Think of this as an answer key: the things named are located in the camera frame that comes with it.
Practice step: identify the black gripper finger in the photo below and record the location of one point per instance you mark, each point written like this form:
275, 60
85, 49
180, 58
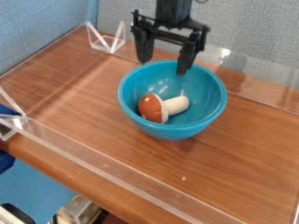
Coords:
187, 53
144, 44

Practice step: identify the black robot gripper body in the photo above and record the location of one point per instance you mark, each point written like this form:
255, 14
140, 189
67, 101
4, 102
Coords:
171, 23

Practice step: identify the brown and white toy mushroom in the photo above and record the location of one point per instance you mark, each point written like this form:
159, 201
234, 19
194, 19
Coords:
156, 110

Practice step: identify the blue bowl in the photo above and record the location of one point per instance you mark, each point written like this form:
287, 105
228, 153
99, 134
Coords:
200, 85

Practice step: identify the clear acrylic back barrier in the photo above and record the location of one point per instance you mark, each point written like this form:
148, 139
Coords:
258, 65

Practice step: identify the clear acrylic barrier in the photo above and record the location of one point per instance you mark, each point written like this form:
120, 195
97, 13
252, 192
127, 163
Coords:
107, 180
258, 65

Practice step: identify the clear acrylic front barrier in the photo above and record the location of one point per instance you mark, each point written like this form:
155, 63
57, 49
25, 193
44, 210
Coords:
107, 180

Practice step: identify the black and white object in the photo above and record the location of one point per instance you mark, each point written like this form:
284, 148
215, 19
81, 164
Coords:
11, 215

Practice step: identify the clear acrylic corner bracket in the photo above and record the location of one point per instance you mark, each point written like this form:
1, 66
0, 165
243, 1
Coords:
105, 43

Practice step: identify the clear acrylic left bracket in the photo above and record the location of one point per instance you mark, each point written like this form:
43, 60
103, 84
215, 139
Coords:
12, 117

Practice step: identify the metal table frame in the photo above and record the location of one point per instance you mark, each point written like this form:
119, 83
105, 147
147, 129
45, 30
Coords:
77, 211

